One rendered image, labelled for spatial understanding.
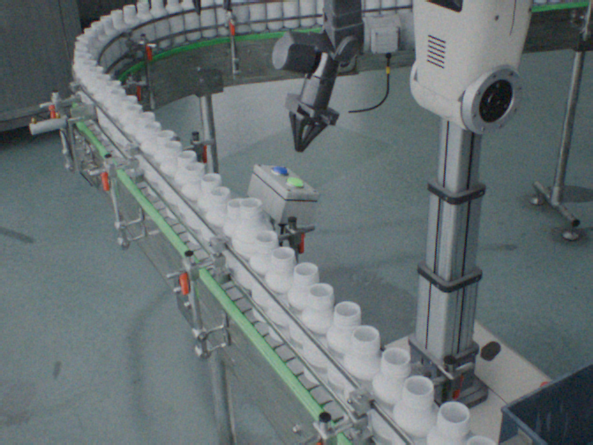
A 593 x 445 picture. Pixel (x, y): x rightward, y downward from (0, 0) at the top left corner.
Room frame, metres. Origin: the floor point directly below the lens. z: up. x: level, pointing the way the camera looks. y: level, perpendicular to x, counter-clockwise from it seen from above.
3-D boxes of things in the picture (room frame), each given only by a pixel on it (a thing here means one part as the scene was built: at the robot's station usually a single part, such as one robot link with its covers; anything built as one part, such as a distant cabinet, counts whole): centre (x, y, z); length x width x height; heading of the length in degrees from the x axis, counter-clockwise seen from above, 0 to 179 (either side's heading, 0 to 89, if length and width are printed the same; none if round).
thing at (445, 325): (1.62, -0.39, 0.49); 0.13 x 0.13 x 0.40; 28
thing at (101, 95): (1.83, 0.47, 1.08); 0.06 x 0.06 x 0.17
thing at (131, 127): (1.63, 0.36, 1.08); 0.06 x 0.06 x 0.17
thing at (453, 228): (1.62, -0.39, 0.74); 0.11 x 0.11 x 0.40; 28
